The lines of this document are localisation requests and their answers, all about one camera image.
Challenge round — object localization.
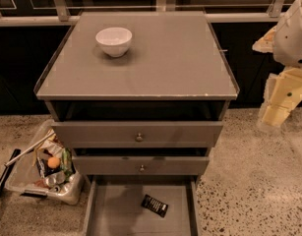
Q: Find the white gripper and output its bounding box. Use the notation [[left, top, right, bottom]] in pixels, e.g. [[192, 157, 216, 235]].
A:
[[252, 0, 302, 129]]

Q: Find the black rxbar chocolate wrapper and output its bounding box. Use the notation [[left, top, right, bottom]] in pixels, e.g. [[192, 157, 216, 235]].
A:
[[141, 195, 168, 217]]

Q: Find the grey drawer cabinet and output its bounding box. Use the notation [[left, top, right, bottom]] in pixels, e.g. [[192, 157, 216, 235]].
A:
[[33, 11, 241, 182]]

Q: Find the brass top drawer knob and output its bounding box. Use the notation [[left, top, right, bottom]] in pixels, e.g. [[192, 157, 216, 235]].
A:
[[135, 133, 144, 143]]

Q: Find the grey top drawer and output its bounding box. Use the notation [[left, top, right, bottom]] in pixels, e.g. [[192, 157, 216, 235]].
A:
[[52, 121, 223, 148]]

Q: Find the grey drawer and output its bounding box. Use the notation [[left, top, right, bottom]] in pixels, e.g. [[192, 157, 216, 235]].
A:
[[72, 149, 210, 176], [83, 176, 202, 236], [52, 121, 223, 148]]

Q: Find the grey bottom drawer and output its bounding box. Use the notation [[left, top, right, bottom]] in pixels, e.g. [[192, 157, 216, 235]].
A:
[[83, 176, 202, 236]]

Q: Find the grey middle drawer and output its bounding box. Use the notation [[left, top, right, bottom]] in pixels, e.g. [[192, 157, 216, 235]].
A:
[[72, 149, 210, 176]]

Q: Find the white ceramic bowl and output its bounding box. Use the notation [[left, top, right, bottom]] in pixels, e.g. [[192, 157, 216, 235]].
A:
[[95, 28, 133, 57]]

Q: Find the green snack packet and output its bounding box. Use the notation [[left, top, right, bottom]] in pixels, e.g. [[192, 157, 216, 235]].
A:
[[60, 148, 74, 178]]

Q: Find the white stick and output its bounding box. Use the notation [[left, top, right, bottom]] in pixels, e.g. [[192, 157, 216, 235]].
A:
[[4, 131, 55, 167]]

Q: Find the orange round fruit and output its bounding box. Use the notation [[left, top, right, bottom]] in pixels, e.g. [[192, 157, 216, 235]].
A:
[[47, 157, 60, 169]]

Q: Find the clear plastic bin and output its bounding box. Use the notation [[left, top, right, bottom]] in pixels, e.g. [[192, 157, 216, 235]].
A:
[[6, 120, 84, 205]]

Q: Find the silver can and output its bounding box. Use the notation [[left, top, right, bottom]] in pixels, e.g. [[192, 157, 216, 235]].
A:
[[44, 171, 65, 188]]

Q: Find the black flat bar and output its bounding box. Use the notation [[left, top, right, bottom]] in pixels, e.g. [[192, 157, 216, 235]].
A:
[[0, 148, 22, 208]]

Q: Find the metal railing frame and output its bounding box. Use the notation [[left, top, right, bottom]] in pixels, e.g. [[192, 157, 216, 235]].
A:
[[0, 0, 295, 27]]

